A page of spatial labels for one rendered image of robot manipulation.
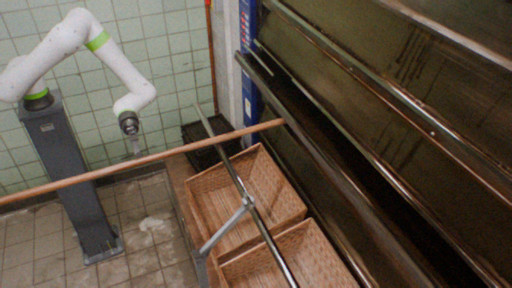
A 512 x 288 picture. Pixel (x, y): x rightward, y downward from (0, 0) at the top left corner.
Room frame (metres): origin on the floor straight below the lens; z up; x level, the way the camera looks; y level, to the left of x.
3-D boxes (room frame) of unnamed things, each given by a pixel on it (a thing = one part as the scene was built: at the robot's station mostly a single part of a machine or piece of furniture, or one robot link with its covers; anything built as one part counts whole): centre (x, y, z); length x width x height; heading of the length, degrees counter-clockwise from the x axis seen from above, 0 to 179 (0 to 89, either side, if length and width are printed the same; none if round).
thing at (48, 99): (1.69, 1.12, 1.23); 0.26 x 0.15 x 0.06; 26
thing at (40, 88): (1.63, 1.09, 1.36); 0.16 x 0.13 x 0.19; 0
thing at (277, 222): (1.38, 0.08, 0.72); 0.56 x 0.49 x 0.28; 23
